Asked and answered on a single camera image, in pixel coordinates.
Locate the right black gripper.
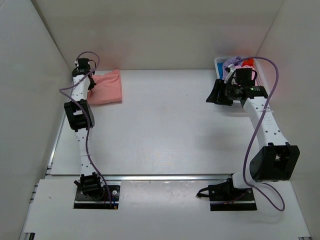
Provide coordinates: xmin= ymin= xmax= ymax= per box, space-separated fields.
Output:
xmin=206 ymin=80 xmax=240 ymax=107

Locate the salmon pink t shirt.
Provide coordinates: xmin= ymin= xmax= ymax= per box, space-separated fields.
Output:
xmin=87 ymin=69 xmax=123 ymax=105

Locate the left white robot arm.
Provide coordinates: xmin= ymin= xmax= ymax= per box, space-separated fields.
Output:
xmin=64 ymin=73 xmax=105 ymax=201

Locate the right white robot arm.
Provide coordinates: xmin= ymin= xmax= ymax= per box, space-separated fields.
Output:
xmin=206 ymin=79 xmax=300 ymax=200

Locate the blue t shirt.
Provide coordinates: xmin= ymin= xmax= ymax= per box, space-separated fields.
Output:
xmin=217 ymin=62 xmax=228 ymax=80

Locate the lavender t shirt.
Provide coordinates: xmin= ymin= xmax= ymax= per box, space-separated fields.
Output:
xmin=222 ymin=56 xmax=243 ymax=80

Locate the light pink t shirt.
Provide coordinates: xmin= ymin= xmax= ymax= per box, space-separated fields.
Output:
xmin=240 ymin=65 xmax=258 ymax=81

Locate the white plastic basket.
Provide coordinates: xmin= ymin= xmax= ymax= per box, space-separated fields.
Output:
xmin=214 ymin=56 xmax=267 ymax=88

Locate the orange red t shirt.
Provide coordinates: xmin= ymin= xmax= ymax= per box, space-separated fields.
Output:
xmin=242 ymin=58 xmax=255 ymax=68

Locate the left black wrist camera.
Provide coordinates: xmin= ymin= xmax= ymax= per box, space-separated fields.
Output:
xmin=72 ymin=58 xmax=97 ymax=77

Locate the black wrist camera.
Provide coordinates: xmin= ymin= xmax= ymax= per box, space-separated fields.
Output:
xmin=72 ymin=58 xmax=97 ymax=77
xmin=235 ymin=68 xmax=256 ymax=87

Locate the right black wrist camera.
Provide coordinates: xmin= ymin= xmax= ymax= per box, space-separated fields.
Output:
xmin=235 ymin=68 xmax=256 ymax=87

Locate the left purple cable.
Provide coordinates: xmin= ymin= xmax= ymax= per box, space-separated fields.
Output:
xmin=59 ymin=51 xmax=120 ymax=209

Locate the purple cable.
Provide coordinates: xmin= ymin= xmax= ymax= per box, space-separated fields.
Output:
xmin=59 ymin=51 xmax=120 ymax=209
xmin=224 ymin=56 xmax=286 ymax=212

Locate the aluminium table rail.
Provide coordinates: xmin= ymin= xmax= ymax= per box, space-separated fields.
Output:
xmin=104 ymin=174 xmax=232 ymax=181

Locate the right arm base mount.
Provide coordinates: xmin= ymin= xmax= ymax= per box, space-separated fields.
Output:
xmin=196 ymin=178 xmax=258 ymax=212

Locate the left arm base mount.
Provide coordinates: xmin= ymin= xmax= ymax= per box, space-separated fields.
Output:
xmin=73 ymin=180 xmax=121 ymax=210

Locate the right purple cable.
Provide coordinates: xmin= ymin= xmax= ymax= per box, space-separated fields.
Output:
xmin=224 ymin=56 xmax=286 ymax=212

